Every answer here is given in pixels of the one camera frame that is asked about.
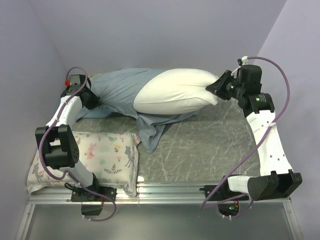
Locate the white pillow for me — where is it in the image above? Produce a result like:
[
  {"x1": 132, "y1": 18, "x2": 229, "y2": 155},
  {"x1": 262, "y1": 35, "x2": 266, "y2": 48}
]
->
[{"x1": 133, "y1": 68, "x2": 219, "y2": 115}]

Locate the blue-grey pillowcase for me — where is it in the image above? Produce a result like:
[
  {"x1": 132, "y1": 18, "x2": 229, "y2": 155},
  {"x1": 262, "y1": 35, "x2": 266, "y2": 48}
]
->
[{"x1": 76, "y1": 68, "x2": 201, "y2": 154}]

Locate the floral patterned pillow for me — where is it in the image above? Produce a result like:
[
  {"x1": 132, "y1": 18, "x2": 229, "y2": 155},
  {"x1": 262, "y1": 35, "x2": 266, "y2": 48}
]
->
[{"x1": 26, "y1": 131, "x2": 140, "y2": 197}]

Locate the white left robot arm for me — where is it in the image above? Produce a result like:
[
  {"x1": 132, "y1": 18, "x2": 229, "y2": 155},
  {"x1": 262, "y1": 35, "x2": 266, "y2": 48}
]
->
[{"x1": 35, "y1": 73, "x2": 101, "y2": 201}]

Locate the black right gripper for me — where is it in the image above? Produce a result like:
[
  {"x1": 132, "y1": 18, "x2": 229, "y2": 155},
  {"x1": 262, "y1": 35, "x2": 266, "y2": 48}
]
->
[{"x1": 208, "y1": 69, "x2": 247, "y2": 100}]

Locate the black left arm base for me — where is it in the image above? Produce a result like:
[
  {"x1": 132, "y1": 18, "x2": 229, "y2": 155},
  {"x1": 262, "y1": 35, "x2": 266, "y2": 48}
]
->
[{"x1": 64, "y1": 183, "x2": 117, "y2": 217}]

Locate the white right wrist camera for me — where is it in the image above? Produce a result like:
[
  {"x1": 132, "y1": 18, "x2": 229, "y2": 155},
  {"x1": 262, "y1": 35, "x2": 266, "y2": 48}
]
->
[{"x1": 237, "y1": 56, "x2": 249, "y2": 68}]

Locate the aluminium frame rail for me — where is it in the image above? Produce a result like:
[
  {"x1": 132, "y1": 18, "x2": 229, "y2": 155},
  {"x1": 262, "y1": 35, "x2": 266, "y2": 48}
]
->
[{"x1": 27, "y1": 181, "x2": 292, "y2": 205}]

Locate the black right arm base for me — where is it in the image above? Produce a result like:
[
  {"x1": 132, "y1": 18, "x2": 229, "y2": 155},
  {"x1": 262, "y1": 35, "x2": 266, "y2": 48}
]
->
[{"x1": 200, "y1": 183, "x2": 249, "y2": 217}]

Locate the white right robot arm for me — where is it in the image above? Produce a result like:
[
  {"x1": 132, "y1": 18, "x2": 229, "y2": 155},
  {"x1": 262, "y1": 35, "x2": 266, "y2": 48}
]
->
[{"x1": 204, "y1": 64, "x2": 303, "y2": 203}]

